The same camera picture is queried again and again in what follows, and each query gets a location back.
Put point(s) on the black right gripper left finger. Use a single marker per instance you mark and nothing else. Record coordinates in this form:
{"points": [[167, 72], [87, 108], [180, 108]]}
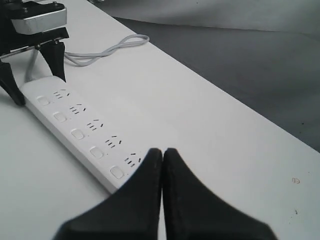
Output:
{"points": [[131, 213]]}

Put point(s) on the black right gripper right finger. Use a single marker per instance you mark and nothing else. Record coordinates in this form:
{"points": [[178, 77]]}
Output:
{"points": [[193, 212]]}

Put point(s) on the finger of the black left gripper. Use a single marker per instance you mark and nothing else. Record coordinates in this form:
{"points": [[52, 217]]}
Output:
{"points": [[54, 52], [8, 83]]}

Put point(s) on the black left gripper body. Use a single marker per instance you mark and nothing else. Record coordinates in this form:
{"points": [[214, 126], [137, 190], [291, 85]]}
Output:
{"points": [[11, 41]]}

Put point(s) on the white five-socket power strip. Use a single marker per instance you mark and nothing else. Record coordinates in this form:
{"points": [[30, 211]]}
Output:
{"points": [[99, 145]]}

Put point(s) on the grey backdrop cloth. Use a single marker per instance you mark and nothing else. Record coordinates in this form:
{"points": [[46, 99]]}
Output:
{"points": [[265, 53]]}

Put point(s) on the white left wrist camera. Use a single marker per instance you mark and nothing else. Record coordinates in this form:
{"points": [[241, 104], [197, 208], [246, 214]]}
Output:
{"points": [[40, 23]]}

